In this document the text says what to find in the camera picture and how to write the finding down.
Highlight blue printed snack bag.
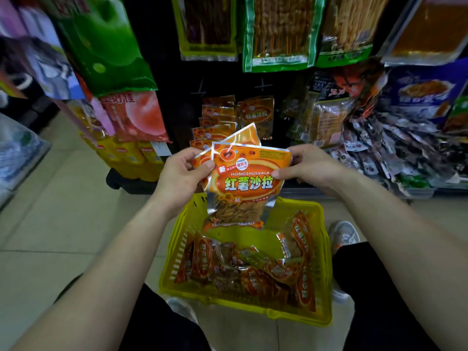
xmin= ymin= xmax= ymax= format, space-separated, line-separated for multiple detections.
xmin=378 ymin=58 xmax=468 ymax=125

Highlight person's white shoe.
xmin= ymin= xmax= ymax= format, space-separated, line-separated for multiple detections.
xmin=166 ymin=297 xmax=198 ymax=324
xmin=328 ymin=220 xmax=361 ymax=304

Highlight person's white left shoe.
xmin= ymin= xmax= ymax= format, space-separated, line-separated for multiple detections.
xmin=166 ymin=297 xmax=198 ymax=324

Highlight strip of orange-beige packets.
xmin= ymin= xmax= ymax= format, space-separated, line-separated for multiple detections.
xmin=289 ymin=82 xmax=353 ymax=149

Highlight person's right forearm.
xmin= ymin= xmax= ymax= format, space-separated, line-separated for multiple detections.
xmin=332 ymin=175 xmax=468 ymax=351

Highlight cartoon print packet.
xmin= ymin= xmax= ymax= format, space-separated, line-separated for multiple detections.
xmin=18 ymin=7 xmax=85 ymax=101

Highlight pile of orange snack packets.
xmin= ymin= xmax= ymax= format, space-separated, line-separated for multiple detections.
xmin=174 ymin=211 xmax=317 ymax=313

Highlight hanging yellow red-label packets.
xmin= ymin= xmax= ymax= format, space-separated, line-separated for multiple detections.
xmin=67 ymin=100 xmax=165 ymax=182

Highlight green-bordered skewer packet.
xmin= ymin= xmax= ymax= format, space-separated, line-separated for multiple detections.
xmin=242 ymin=0 xmax=327 ymax=74

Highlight orange slanted sign strip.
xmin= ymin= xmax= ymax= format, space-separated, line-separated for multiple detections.
xmin=0 ymin=69 xmax=28 ymax=100

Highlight yellow-edged dark stick packet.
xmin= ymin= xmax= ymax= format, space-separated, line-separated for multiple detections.
xmin=171 ymin=0 xmax=238 ymax=62

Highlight pink peach print bag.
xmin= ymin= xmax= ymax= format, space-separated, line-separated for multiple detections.
xmin=99 ymin=91 xmax=171 ymax=144

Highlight person's left hand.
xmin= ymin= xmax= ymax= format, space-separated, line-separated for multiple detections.
xmin=152 ymin=147 xmax=215 ymax=220

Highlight green apple print bag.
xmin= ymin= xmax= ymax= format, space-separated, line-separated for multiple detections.
xmin=36 ymin=0 xmax=158 ymax=98

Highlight person's black trousers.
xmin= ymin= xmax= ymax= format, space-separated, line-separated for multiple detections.
xmin=55 ymin=241 xmax=439 ymax=351

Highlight black base plinth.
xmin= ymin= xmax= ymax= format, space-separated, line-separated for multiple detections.
xmin=106 ymin=168 xmax=160 ymax=195

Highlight green vegetable snack packet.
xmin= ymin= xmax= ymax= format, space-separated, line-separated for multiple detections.
xmin=442 ymin=95 xmax=468 ymax=136

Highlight yellow plastic shopping basket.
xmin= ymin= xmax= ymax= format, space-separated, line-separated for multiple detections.
xmin=159 ymin=193 xmax=333 ymax=328

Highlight person's left forearm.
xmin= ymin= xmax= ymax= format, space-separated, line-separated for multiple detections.
xmin=11 ymin=204 xmax=176 ymax=351

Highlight brown clear flat packet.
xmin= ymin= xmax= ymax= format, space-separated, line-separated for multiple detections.
xmin=378 ymin=0 xmax=468 ymax=66

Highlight green stick snack packet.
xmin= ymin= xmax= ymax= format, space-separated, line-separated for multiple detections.
xmin=315 ymin=0 xmax=392 ymax=68

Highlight pile of small white packets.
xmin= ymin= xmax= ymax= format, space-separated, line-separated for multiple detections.
xmin=329 ymin=113 xmax=458 ymax=196

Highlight person's white right shoe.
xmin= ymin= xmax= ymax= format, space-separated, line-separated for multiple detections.
xmin=328 ymin=220 xmax=361 ymax=304

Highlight white price card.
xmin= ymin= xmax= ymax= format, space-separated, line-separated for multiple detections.
xmin=150 ymin=141 xmax=173 ymax=157

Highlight white printed sack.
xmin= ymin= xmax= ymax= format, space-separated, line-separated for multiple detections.
xmin=0 ymin=113 xmax=52 ymax=191

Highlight person's right hand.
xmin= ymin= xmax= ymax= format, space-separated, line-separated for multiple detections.
xmin=271 ymin=143 xmax=346 ymax=196

